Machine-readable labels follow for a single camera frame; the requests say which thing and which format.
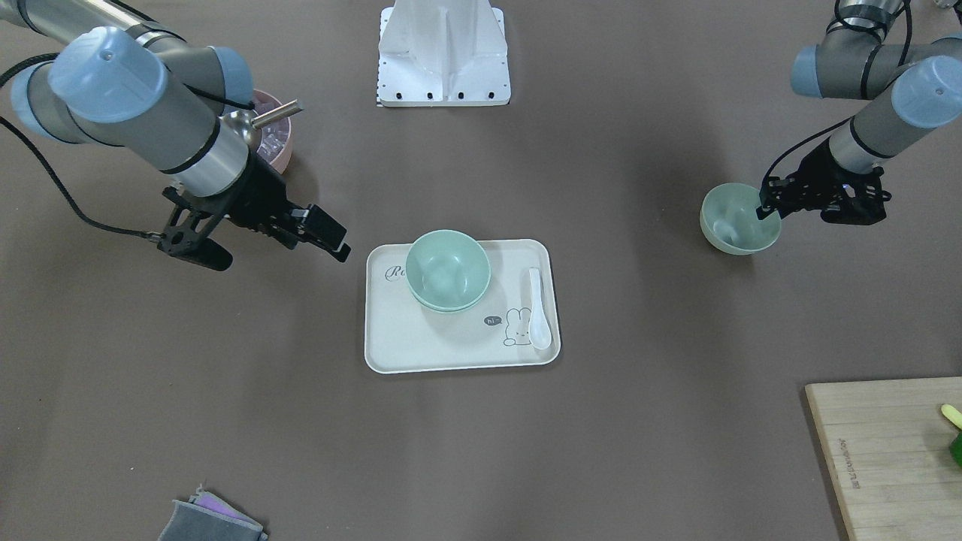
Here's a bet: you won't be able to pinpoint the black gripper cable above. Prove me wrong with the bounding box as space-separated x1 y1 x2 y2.
761 116 854 192
0 53 162 241

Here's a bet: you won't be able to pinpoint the pink bowl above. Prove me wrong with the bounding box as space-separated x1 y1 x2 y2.
253 89 293 174

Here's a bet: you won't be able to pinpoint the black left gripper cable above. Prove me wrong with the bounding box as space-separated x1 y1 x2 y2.
761 116 854 192

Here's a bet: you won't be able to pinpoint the cream rabbit tray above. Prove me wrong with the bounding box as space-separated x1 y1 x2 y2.
364 239 562 374

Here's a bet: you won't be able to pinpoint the wooden cutting board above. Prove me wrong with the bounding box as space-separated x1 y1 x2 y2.
804 376 961 540

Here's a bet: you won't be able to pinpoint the yellow plastic knife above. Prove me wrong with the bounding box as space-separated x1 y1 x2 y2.
940 403 962 431

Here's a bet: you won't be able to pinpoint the metal ice scoop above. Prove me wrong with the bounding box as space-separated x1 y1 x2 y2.
219 100 304 150

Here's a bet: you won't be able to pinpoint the green bowl on tray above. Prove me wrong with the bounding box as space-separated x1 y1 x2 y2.
411 290 486 313

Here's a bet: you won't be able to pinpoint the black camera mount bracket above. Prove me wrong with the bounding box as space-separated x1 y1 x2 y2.
158 186 236 271
820 167 892 225

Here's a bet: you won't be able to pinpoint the grey purple cloths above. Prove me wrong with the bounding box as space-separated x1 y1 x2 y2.
158 487 269 540

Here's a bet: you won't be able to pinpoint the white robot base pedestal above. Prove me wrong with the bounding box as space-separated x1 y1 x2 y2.
376 1 512 107

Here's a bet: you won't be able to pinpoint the green bowl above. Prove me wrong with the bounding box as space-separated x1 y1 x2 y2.
700 183 782 255
403 229 492 299
411 290 486 313

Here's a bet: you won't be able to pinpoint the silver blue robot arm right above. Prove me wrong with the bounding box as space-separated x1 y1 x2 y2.
2 1 350 271

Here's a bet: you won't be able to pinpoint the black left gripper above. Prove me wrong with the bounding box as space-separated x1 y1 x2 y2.
756 138 855 220

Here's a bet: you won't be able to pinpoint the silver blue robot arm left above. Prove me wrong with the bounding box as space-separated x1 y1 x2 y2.
756 1 961 225

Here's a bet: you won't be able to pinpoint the white ceramic spoon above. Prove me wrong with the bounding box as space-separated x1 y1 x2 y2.
528 267 552 350

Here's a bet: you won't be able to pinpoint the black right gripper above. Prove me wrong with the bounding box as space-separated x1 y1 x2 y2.
225 154 351 263

